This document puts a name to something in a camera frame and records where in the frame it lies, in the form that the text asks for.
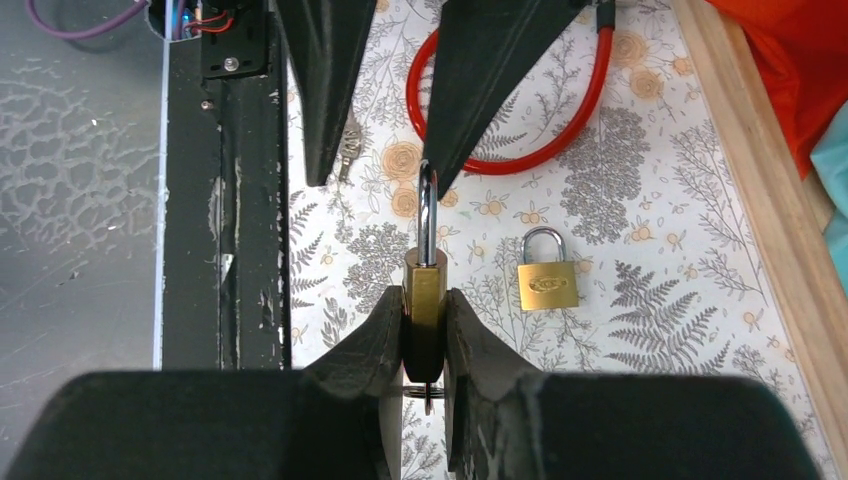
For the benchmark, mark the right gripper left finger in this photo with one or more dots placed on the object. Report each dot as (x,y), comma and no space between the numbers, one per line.
(338,418)

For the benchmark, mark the orange shirt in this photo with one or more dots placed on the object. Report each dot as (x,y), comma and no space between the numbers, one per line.
(800,50)

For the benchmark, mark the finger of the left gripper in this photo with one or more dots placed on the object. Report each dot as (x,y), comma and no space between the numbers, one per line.
(326,41)
(484,49)

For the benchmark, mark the large brass padlock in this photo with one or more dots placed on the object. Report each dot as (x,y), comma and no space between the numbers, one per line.
(546,285)

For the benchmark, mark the small brass padlock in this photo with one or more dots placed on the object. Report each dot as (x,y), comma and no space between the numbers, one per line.
(424,288)

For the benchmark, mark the floral table mat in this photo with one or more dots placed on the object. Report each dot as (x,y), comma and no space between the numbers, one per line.
(669,275)

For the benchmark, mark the small metal key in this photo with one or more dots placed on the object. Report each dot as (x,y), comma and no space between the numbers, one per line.
(350,146)

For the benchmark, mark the small dark padlock key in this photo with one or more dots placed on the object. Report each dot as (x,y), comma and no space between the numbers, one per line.
(427,392)

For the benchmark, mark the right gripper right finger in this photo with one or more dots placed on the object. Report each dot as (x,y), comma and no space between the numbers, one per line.
(507,419)

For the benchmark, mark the red cable lock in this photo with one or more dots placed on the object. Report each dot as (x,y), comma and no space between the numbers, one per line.
(605,26)

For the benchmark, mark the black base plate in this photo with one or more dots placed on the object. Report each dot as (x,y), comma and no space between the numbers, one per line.
(221,294)

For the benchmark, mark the teal shirt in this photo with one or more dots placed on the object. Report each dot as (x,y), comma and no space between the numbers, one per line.
(829,158)

